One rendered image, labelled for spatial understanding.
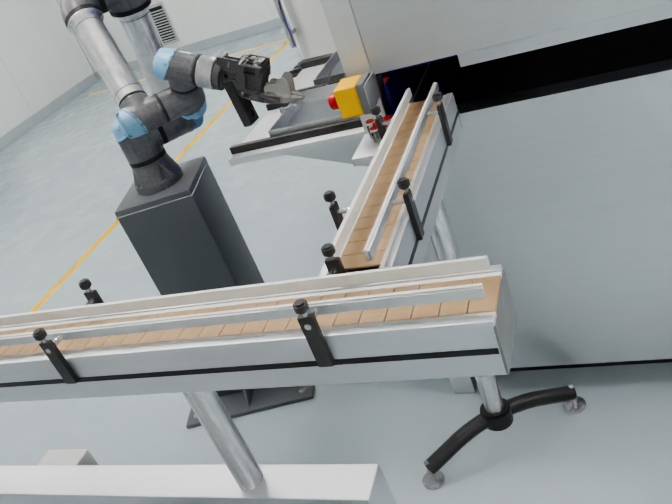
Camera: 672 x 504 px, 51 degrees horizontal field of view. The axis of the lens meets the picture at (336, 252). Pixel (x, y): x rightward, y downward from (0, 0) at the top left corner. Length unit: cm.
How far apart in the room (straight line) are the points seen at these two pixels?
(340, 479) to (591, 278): 88
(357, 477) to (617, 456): 84
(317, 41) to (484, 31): 131
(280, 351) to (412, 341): 20
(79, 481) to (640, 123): 142
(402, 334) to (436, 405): 125
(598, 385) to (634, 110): 83
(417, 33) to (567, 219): 57
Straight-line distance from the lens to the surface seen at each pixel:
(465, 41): 161
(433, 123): 152
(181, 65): 173
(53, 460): 179
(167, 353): 113
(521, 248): 184
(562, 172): 172
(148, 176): 219
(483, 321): 91
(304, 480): 136
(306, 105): 208
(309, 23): 281
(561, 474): 194
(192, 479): 149
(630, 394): 210
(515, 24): 159
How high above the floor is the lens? 149
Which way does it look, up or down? 29 degrees down
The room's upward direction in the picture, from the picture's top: 22 degrees counter-clockwise
